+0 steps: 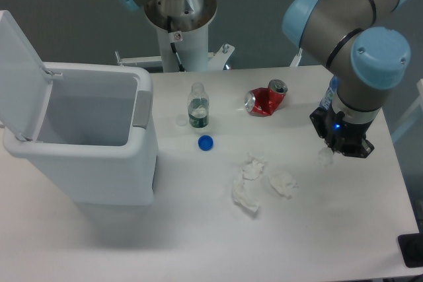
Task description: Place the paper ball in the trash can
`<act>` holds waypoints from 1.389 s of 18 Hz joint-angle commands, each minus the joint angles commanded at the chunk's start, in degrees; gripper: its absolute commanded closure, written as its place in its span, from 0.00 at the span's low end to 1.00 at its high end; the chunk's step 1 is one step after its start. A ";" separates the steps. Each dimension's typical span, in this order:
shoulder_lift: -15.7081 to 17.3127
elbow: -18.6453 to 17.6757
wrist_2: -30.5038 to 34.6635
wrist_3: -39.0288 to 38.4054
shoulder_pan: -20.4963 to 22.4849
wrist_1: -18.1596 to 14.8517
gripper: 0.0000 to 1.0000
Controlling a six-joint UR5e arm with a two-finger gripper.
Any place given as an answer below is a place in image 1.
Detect small white paper ball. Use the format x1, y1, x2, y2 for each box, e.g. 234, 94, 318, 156
317, 147, 334, 167

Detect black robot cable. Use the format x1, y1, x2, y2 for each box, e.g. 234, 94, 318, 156
166, 15, 185, 72

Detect crushed red soda can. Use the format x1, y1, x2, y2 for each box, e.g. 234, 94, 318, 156
244, 79, 288, 116

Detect blue plastic bottle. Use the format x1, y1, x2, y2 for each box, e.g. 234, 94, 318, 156
319, 76, 338, 112

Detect white trash bin open lid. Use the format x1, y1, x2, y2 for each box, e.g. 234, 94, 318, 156
1, 11, 158, 206

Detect white bottle cap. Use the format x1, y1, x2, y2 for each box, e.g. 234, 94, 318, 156
175, 116, 187, 127

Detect white metal base frame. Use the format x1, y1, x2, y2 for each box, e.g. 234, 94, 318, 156
115, 44, 303, 71

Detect crumpled white paper right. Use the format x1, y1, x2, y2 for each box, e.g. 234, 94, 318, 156
268, 170, 298, 199

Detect crumpled white paper upper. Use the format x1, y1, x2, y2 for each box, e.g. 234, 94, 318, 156
241, 153, 266, 180

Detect crumpled white paper lower left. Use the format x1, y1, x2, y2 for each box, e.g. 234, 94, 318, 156
231, 174, 260, 214

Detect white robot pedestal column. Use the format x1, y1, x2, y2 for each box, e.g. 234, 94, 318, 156
144, 0, 217, 73

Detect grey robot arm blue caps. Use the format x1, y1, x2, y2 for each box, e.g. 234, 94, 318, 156
121, 0, 410, 158

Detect crumpled white paper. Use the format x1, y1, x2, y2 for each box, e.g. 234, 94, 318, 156
268, 170, 298, 199
231, 174, 260, 214
241, 153, 266, 180

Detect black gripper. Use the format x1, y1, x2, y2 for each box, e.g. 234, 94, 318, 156
310, 106, 374, 159

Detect black device at table corner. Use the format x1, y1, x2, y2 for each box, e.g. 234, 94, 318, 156
397, 233, 422, 268

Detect blue bottle cap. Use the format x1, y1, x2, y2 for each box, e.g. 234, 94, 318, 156
198, 135, 214, 151

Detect clear plastic bottle green label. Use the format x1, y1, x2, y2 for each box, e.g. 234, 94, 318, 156
187, 82, 209, 128

